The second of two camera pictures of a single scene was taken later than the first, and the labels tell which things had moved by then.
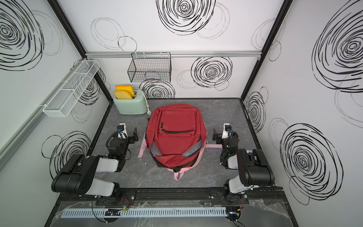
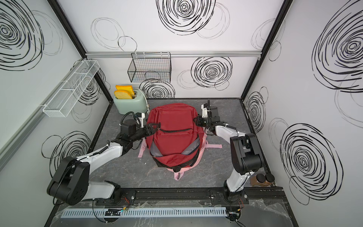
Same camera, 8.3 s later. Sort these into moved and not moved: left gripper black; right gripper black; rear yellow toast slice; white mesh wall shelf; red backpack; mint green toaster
Moved: right gripper black; left gripper black
Not moved: mint green toaster; white mesh wall shelf; rear yellow toast slice; red backpack
